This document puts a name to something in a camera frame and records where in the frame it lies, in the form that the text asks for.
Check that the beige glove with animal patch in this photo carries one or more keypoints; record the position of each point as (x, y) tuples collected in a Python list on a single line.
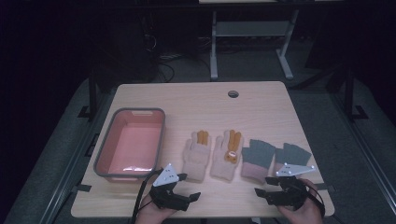
[(224, 165)]

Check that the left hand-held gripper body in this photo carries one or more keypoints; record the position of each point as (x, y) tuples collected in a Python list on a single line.
[(166, 193)]

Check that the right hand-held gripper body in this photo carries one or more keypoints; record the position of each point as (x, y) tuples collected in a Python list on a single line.
[(291, 188)]

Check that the black metal stand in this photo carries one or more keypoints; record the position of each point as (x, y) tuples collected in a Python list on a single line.
[(350, 93), (92, 93)]

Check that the gray pink fingerless glove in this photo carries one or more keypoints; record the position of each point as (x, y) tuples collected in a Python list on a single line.
[(257, 155), (294, 154)]

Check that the pink basin with gray rim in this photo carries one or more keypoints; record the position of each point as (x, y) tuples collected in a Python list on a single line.
[(137, 146)]

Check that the beige orange knit glove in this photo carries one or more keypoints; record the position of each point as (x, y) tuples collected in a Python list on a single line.
[(196, 157)]

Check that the gray metal desk frame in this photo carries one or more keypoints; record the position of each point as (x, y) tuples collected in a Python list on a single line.
[(249, 28)]

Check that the person's left hand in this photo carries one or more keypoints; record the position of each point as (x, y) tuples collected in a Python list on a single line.
[(154, 215)]

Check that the person's right hand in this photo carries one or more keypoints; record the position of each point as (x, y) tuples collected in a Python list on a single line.
[(303, 213)]

